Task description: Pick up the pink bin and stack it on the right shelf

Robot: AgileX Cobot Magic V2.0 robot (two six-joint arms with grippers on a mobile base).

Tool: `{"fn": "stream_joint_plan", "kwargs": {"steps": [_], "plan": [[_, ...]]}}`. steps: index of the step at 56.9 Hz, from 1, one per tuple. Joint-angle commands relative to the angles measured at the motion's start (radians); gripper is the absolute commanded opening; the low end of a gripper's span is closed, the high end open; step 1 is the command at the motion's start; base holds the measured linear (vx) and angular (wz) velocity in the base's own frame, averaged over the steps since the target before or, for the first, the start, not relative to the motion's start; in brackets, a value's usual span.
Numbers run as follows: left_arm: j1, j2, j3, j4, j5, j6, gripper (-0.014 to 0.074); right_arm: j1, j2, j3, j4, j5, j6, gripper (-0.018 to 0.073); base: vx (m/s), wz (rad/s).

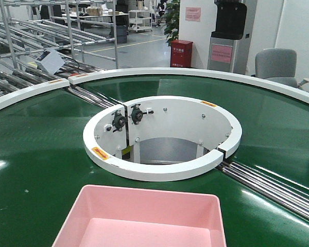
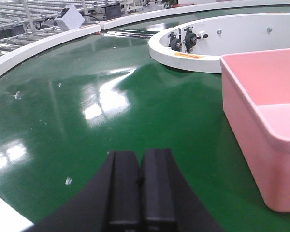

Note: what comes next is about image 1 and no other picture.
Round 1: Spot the pink plastic bin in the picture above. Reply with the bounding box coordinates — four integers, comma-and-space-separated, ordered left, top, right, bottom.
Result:
54, 185, 226, 246

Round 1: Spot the red fire equipment box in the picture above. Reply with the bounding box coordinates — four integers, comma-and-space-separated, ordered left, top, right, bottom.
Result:
170, 40, 193, 68

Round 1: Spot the green potted plant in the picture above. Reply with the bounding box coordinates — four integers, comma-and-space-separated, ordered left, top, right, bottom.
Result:
164, 0, 180, 46

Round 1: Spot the white wheeled cart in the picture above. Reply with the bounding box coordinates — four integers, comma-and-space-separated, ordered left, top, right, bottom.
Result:
128, 10, 152, 32

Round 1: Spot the black grey water dispenser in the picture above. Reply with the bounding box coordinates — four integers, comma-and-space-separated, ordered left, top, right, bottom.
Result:
208, 1, 247, 72

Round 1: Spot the white control box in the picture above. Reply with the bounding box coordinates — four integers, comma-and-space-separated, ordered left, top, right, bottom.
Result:
35, 48, 64, 74

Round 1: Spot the green circular conveyor belt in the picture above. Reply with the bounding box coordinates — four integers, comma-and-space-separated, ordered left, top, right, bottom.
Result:
0, 75, 309, 246

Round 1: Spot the grey office chair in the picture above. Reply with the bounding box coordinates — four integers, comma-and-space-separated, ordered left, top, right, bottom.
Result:
255, 48, 298, 88

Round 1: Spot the metal roller rack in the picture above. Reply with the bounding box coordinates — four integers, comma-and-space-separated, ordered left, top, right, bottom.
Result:
0, 1, 117, 96

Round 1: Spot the white outer conveyor guard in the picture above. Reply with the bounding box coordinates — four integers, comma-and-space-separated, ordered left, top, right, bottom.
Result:
0, 67, 309, 110

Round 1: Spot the white inner conveyor ring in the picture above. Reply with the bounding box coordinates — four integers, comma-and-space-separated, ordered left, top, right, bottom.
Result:
82, 95, 243, 183

